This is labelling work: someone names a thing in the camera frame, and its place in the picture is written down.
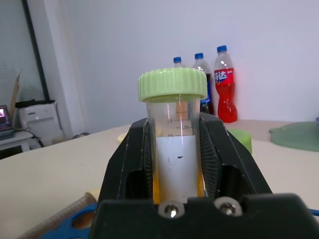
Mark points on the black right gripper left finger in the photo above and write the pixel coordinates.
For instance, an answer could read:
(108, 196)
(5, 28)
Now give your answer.
(129, 154)

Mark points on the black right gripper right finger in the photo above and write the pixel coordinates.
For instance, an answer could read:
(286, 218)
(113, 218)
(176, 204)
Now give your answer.
(224, 154)

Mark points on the green-capped labelled test tube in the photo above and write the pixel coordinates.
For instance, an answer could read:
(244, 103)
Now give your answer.
(174, 82)

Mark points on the yellow test tube cap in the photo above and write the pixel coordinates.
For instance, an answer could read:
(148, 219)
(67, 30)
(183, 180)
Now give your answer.
(122, 138)

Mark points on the green test tube cap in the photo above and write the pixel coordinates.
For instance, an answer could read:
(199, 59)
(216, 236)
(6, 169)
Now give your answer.
(243, 139)

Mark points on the blue test tube rack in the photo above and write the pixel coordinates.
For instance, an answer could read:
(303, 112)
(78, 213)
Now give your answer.
(66, 226)

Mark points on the red soda bottle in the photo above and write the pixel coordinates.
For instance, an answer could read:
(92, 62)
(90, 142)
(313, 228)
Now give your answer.
(225, 99)

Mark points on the dark cola bottle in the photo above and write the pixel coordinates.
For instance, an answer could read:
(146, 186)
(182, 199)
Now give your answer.
(209, 82)

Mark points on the pale green tray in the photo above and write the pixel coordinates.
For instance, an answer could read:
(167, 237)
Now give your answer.
(296, 137)

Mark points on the white printer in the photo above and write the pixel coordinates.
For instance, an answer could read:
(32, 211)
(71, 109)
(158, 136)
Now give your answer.
(40, 122)

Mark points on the clear blue-capped bottle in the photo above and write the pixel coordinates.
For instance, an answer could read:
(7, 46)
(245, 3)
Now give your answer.
(177, 62)

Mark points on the white side desk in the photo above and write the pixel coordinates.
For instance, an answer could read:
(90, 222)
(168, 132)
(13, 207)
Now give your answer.
(15, 143)

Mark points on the laptop screen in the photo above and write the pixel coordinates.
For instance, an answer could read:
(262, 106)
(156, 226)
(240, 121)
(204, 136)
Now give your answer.
(5, 119)

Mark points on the tan cardboard strip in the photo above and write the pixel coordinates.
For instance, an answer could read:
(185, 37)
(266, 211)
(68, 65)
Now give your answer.
(15, 92)

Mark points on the dark window frame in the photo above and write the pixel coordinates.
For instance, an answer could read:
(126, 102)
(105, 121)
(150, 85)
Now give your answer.
(36, 52)

